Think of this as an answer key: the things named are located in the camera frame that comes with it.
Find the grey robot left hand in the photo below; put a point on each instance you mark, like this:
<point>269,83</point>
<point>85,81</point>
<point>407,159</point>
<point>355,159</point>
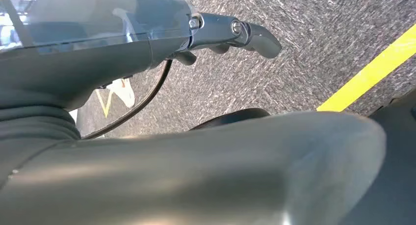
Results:
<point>81,61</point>

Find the yellow floor tape marking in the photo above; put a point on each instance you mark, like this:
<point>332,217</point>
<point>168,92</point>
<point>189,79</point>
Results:
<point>373,69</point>

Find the robot right leg dark shell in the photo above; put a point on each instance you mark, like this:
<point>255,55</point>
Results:
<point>390,171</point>

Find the robot left arm ribbed sleeve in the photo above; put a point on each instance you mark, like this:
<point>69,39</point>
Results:
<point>32,126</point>

